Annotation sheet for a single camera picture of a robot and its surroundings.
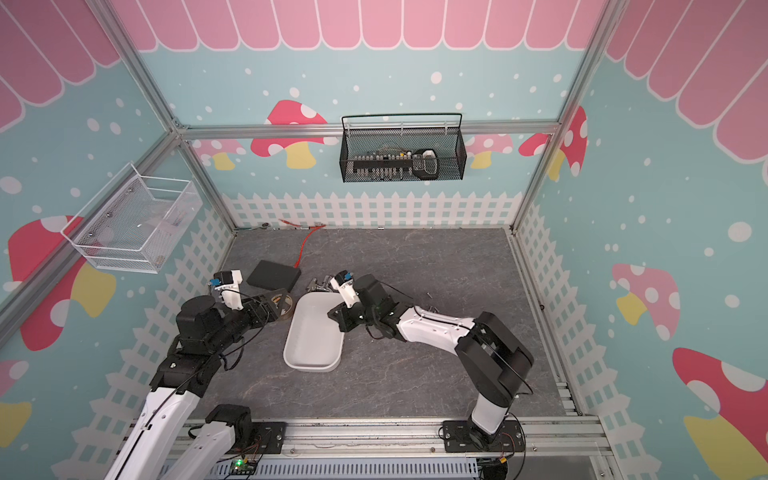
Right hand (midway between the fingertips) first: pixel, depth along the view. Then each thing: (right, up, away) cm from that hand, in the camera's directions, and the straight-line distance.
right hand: (329, 314), depth 82 cm
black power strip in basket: (+27, +44, +7) cm, 52 cm away
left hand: (-12, +5, -8) cm, 15 cm away
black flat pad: (-25, +9, +25) cm, 36 cm away
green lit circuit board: (-19, -35, -10) cm, 41 cm away
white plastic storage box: (-7, -10, +10) cm, 15 cm away
